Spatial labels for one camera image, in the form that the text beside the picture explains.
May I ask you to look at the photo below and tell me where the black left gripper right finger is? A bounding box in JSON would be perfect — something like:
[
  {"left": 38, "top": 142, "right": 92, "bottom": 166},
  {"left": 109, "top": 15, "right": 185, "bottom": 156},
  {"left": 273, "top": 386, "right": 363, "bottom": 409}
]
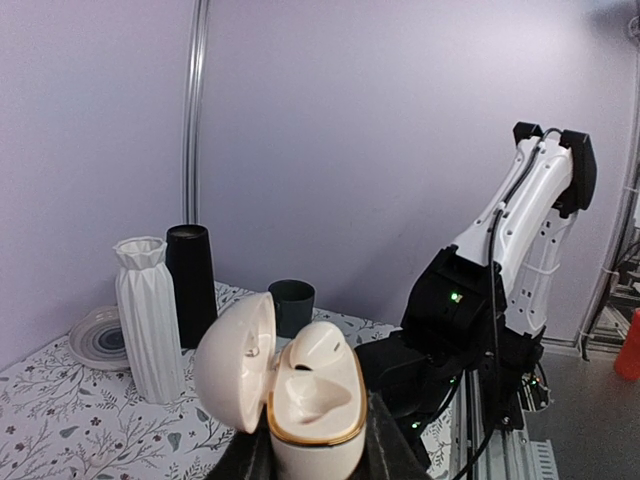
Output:
[{"left": 363, "top": 393, "right": 431, "bottom": 480}]

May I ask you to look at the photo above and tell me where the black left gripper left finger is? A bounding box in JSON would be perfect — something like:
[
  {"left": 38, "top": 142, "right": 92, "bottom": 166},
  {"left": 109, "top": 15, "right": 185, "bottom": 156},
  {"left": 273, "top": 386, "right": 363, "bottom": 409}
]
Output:
[{"left": 204, "top": 429, "right": 273, "bottom": 480}]

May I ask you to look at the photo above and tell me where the cream earbud charging case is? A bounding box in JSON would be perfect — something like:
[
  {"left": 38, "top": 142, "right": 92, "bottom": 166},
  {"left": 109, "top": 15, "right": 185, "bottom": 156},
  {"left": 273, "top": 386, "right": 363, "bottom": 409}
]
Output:
[{"left": 193, "top": 292, "right": 368, "bottom": 479}]

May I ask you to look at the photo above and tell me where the white stem earbud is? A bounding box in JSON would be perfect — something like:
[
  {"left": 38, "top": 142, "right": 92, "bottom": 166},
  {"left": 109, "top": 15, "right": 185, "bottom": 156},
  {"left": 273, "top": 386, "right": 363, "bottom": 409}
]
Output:
[{"left": 289, "top": 321, "right": 347, "bottom": 372}]

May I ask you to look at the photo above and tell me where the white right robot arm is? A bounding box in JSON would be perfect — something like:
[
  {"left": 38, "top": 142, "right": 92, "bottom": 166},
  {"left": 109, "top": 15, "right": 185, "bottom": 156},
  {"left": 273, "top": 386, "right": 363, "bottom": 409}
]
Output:
[{"left": 356, "top": 122, "right": 597, "bottom": 479}]

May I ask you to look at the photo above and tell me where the white round earbud lower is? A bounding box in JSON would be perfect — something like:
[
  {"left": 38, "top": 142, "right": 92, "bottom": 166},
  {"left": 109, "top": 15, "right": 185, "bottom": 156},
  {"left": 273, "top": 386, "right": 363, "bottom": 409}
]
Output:
[{"left": 89, "top": 451, "right": 111, "bottom": 468}]

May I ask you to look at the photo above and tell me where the grey mug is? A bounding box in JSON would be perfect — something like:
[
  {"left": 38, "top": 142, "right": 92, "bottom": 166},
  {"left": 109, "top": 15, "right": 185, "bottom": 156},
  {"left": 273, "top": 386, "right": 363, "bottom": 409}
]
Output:
[{"left": 268, "top": 279, "right": 316, "bottom": 338}]

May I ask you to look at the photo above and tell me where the white ribbed plate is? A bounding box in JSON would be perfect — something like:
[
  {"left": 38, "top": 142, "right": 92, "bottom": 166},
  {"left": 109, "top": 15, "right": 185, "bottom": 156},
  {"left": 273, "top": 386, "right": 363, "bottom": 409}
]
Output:
[{"left": 68, "top": 306, "right": 130, "bottom": 371}]

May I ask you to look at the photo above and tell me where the white pleated vase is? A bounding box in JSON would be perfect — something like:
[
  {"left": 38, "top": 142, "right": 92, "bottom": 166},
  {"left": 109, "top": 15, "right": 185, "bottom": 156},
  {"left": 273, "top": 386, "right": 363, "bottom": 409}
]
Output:
[{"left": 113, "top": 237, "right": 185, "bottom": 405}]

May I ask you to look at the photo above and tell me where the black tall tumbler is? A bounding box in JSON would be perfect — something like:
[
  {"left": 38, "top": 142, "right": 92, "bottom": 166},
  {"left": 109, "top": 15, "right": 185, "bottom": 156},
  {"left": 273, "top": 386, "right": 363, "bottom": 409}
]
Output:
[{"left": 166, "top": 224, "right": 218, "bottom": 349}]

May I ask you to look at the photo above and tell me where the orange shaker bottle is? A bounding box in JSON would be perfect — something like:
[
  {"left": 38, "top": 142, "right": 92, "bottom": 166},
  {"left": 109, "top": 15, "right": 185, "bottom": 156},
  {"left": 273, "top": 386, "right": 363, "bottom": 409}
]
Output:
[{"left": 614, "top": 309, "right": 640, "bottom": 381}]

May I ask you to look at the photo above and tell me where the aluminium front rail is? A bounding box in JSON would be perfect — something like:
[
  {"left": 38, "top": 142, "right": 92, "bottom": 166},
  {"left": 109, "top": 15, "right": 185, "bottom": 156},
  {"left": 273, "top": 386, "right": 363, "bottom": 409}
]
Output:
[{"left": 449, "top": 372, "right": 559, "bottom": 480}]

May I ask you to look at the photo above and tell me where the aluminium corner post right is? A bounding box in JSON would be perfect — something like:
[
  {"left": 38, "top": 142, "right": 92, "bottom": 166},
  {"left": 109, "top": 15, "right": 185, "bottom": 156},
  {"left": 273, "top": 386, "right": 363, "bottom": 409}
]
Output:
[{"left": 181, "top": 0, "right": 211, "bottom": 224}]

